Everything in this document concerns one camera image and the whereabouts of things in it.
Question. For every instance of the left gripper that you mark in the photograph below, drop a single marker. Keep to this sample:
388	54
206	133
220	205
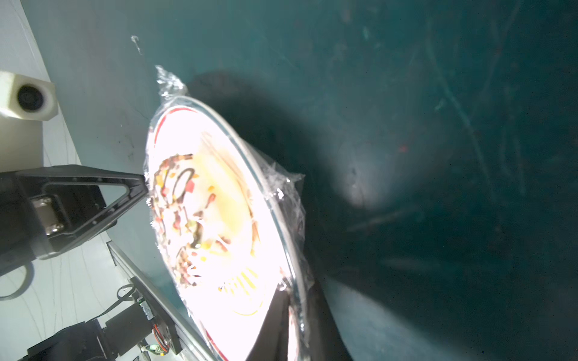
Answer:
47	213

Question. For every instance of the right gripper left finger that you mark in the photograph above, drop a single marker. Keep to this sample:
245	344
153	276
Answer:
272	342

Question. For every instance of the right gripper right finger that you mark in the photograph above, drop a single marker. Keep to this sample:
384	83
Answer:
325	342

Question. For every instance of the clear plastic wrap sheet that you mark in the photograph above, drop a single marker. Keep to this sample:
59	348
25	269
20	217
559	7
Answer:
230	216

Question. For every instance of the round patterned plate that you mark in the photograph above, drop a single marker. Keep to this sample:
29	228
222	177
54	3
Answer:
226	230

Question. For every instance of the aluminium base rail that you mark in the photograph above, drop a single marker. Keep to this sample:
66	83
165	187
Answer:
153	293

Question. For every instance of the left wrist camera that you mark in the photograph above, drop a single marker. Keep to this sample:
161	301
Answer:
25	104

